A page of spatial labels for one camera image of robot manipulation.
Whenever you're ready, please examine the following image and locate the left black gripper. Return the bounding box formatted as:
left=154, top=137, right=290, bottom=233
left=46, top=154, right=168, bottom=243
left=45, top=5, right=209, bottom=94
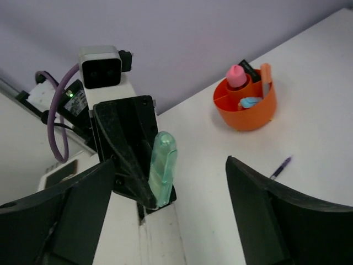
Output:
left=92, top=96, right=177, bottom=211

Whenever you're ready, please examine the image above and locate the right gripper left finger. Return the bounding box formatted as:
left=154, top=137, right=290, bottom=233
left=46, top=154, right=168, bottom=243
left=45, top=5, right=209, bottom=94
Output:
left=1, top=161, right=114, bottom=264

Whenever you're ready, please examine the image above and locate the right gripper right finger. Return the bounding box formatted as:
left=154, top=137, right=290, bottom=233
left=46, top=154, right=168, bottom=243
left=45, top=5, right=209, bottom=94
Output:
left=226, top=156, right=352, bottom=264

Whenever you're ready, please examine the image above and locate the purple gel pen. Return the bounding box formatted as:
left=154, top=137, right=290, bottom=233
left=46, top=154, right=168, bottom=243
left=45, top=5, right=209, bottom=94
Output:
left=270, top=156, right=292, bottom=180

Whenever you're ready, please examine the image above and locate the light blue highlighter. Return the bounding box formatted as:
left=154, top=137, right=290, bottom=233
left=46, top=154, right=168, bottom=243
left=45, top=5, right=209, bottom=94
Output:
left=238, top=97, right=262, bottom=110

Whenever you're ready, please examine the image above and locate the black green-capped highlighter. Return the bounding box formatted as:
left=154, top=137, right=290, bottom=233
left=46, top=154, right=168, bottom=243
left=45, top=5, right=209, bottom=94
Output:
left=238, top=59, right=261, bottom=83

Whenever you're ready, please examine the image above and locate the orange pen holder cup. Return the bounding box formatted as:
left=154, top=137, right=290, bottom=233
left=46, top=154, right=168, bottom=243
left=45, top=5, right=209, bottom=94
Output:
left=213, top=75, right=277, bottom=131

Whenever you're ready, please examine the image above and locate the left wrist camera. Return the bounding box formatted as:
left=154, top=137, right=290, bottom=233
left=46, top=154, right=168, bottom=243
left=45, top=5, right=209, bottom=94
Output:
left=78, top=45, right=133, bottom=89

